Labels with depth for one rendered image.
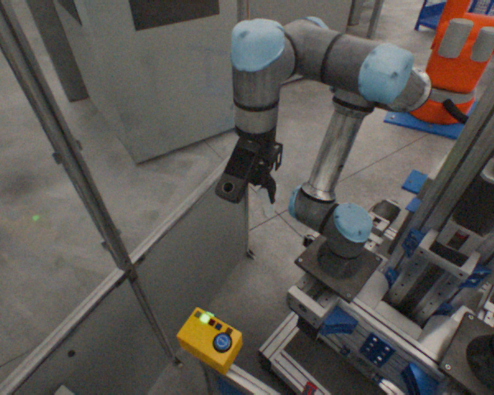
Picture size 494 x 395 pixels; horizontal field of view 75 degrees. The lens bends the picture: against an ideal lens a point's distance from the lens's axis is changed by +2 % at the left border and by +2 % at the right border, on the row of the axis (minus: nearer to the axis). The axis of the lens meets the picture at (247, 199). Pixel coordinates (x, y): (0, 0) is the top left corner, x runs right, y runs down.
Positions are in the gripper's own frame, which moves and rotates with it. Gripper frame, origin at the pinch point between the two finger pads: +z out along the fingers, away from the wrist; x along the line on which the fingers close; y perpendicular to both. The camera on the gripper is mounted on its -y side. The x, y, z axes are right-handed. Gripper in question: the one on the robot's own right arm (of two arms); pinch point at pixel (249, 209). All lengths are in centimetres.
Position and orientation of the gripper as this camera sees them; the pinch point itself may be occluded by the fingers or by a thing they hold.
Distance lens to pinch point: 67.8
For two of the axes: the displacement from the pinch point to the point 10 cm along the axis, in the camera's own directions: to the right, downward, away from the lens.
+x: -8.7, -3.6, 3.5
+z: 0.0, 7.0, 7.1
